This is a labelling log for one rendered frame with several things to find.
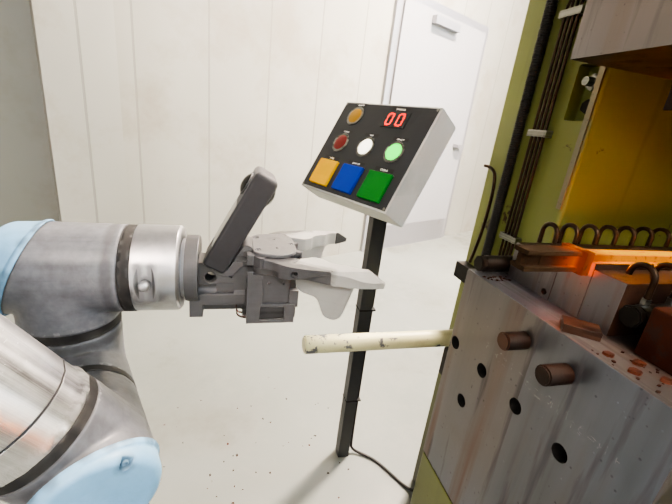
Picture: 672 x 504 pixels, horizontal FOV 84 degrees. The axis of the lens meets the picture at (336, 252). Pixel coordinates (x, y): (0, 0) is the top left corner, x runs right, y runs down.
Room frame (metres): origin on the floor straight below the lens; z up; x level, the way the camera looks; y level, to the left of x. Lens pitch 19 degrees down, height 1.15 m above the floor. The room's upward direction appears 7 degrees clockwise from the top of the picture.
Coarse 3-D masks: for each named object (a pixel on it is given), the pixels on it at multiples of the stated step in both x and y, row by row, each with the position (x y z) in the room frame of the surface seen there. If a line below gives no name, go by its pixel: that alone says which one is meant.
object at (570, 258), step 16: (528, 256) 0.49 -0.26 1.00; (544, 256) 0.49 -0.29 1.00; (560, 256) 0.50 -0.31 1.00; (576, 256) 0.51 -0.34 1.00; (592, 256) 0.49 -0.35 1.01; (608, 256) 0.51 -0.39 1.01; (624, 256) 0.52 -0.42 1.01; (640, 256) 0.53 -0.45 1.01; (656, 256) 0.54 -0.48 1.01; (576, 272) 0.50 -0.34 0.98
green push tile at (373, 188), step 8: (368, 176) 0.92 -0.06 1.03; (376, 176) 0.90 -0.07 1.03; (384, 176) 0.89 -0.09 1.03; (392, 176) 0.88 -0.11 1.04; (368, 184) 0.90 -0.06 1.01; (376, 184) 0.89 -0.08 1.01; (384, 184) 0.87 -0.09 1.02; (360, 192) 0.90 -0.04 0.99; (368, 192) 0.89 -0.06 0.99; (376, 192) 0.87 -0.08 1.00; (384, 192) 0.86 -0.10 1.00; (368, 200) 0.88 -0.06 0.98; (376, 200) 0.86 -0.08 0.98
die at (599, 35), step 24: (600, 0) 0.61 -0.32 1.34; (624, 0) 0.58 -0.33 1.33; (648, 0) 0.54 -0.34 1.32; (600, 24) 0.60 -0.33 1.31; (624, 24) 0.57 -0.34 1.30; (648, 24) 0.53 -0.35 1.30; (576, 48) 0.63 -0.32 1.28; (600, 48) 0.59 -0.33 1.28; (624, 48) 0.55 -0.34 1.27; (648, 48) 0.52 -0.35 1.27; (648, 72) 0.66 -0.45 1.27
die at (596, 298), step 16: (512, 272) 0.63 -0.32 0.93; (528, 272) 0.59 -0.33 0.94; (544, 272) 0.56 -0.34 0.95; (560, 272) 0.54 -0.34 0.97; (592, 272) 0.49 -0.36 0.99; (608, 272) 0.48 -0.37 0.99; (624, 272) 0.49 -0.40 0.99; (640, 272) 0.50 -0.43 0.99; (528, 288) 0.58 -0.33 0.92; (560, 288) 0.53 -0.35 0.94; (576, 288) 0.51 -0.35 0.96; (592, 288) 0.48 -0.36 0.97; (608, 288) 0.46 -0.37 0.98; (624, 288) 0.45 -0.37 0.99; (640, 288) 0.45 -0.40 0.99; (656, 288) 0.46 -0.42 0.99; (560, 304) 0.52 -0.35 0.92; (576, 304) 0.50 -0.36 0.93; (592, 304) 0.48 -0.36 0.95; (608, 304) 0.46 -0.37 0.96; (624, 304) 0.45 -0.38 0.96; (592, 320) 0.47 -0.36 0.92; (608, 320) 0.45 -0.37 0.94
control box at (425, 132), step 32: (352, 128) 1.08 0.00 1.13; (384, 128) 1.00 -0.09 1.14; (416, 128) 0.93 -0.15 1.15; (448, 128) 0.94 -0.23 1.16; (352, 160) 1.00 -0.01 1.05; (384, 160) 0.93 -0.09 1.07; (416, 160) 0.88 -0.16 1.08; (320, 192) 1.02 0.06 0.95; (352, 192) 0.93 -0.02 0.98; (416, 192) 0.89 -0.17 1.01
